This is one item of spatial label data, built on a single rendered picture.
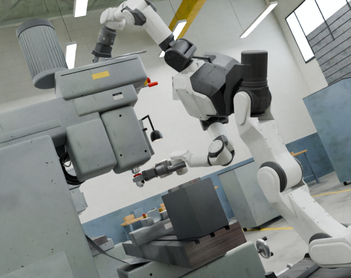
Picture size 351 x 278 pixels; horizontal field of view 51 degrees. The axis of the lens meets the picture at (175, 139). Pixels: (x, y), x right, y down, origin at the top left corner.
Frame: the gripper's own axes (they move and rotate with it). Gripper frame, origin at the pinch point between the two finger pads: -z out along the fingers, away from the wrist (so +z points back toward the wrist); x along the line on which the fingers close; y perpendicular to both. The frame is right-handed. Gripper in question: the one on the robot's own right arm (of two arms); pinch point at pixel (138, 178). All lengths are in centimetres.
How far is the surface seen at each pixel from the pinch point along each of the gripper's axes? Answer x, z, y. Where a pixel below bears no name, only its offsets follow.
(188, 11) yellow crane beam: -603, 171, -356
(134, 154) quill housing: 9.3, 3.8, -11.7
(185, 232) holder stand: 53, 16, 29
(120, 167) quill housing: 11.3, -5.4, -8.3
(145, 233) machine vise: 12.1, -5.0, 26.9
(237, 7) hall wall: -836, 353, -419
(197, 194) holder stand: 63, 25, 18
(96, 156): 18.3, -13.2, -17.0
